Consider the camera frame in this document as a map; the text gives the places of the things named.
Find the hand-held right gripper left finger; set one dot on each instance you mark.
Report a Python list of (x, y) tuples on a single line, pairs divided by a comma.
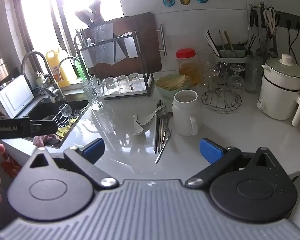
[(95, 151)]

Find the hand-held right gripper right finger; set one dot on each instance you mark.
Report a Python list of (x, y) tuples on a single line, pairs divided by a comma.
[(211, 152)]

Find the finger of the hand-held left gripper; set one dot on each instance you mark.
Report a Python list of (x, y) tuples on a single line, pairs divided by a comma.
[(43, 128)]

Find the white ceramic mug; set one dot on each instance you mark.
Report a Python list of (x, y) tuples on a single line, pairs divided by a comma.
[(183, 115)]

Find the metal fork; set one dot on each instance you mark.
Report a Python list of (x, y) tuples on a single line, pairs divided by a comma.
[(165, 142)]

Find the white ceramic spoon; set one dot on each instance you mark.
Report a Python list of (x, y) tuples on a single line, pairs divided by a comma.
[(146, 120), (137, 130)]

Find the wooden chopstick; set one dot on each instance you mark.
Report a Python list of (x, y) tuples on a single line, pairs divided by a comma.
[(161, 140)]

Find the metal spoon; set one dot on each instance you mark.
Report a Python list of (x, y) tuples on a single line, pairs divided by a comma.
[(165, 115)]

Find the set of hanging kitchen utensils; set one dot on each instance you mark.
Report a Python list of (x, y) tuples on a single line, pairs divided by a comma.
[(255, 30)]

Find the pink rag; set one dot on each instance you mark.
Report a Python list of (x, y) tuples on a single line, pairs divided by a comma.
[(43, 140)]

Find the black kitchen sink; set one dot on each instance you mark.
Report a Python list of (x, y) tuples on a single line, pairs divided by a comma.
[(45, 110)]

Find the yellow cloth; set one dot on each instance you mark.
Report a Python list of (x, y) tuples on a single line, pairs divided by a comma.
[(67, 127)]

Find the small glass cup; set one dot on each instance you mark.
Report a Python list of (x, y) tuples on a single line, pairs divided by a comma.
[(64, 108)]

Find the red printed bag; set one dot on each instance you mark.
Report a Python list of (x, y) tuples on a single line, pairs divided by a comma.
[(11, 161)]

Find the white plastic board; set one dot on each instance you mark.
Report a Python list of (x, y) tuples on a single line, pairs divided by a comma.
[(15, 97)]

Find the textured glass mug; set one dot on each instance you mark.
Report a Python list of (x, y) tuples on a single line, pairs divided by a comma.
[(93, 92)]

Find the yellow oil bottle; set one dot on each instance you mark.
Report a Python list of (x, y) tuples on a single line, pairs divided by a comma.
[(57, 67)]

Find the white drip tray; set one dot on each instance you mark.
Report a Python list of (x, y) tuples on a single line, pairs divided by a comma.
[(125, 93)]

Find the green bottle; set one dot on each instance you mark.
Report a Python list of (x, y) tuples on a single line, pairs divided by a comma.
[(80, 70)]

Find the tall metal faucet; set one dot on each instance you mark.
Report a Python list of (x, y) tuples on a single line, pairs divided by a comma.
[(30, 55)]

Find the green plastic basket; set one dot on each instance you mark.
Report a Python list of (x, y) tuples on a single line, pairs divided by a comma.
[(165, 91)]

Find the crystal footed glass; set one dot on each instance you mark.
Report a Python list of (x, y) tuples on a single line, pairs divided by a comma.
[(216, 72), (236, 77)]

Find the dried noodles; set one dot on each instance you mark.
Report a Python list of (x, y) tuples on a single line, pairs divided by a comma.
[(172, 82)]

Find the white chopping board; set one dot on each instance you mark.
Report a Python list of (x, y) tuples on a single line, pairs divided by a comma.
[(87, 56), (130, 46)]

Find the tall clear glass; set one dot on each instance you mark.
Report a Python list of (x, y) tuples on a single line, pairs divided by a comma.
[(205, 65)]

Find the black dish rack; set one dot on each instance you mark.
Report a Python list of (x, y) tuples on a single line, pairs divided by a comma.
[(146, 80)]

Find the textured glass pitcher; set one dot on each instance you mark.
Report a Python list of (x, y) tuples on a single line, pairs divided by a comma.
[(253, 75)]

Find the plastic jar red lid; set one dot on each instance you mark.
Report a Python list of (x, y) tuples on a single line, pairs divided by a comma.
[(187, 65)]

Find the white electric pot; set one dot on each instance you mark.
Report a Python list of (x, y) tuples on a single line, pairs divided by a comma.
[(280, 90)]

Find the textured glass board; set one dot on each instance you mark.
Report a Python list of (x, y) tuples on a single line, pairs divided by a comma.
[(103, 45)]

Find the bundle of assorted chopsticks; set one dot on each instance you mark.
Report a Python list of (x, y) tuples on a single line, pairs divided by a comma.
[(222, 42)]

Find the window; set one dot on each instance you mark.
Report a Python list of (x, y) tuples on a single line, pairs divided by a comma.
[(52, 17)]

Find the wooden cutting board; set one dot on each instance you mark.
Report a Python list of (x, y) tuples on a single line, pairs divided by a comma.
[(145, 37)]

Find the black wall power strip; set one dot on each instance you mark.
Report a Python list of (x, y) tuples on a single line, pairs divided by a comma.
[(290, 21)]

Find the metal wall hook rack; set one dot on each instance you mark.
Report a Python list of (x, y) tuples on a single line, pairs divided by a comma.
[(261, 6)]

